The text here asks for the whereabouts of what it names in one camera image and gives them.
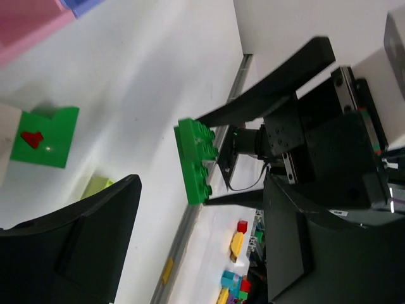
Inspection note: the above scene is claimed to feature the blue bin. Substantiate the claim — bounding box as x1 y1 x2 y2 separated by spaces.
60 0 103 18

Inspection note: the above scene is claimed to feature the yellow lego piece outside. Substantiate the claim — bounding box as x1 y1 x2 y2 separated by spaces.
230 232 244 263

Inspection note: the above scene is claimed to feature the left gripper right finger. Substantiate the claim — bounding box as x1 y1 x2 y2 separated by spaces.
263 174 404 303

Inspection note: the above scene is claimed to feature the green long lego plate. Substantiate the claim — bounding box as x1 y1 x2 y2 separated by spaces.
174 118 219 205

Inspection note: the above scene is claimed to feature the front aluminium rail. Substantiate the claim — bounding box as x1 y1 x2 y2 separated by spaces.
148 53 254 304

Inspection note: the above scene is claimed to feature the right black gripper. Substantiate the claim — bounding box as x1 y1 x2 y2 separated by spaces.
197 36 388 209

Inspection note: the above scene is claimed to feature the red lego brick outside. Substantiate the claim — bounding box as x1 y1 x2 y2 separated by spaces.
237 220 248 234

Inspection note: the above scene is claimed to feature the colourful lego pile outside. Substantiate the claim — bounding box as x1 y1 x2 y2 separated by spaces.
216 270 251 304

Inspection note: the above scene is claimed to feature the large pink bin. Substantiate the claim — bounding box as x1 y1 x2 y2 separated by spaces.
1 0 75 67

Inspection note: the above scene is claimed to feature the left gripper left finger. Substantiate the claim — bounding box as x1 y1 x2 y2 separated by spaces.
1 174 142 303

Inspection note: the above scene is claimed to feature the yellow tape on rail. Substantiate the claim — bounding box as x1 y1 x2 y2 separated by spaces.
161 257 174 285

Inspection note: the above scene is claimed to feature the green slope lego with white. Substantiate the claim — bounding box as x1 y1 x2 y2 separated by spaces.
1 103 80 182

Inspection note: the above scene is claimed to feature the lime lego with flower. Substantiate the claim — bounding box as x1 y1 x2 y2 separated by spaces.
81 176 115 199

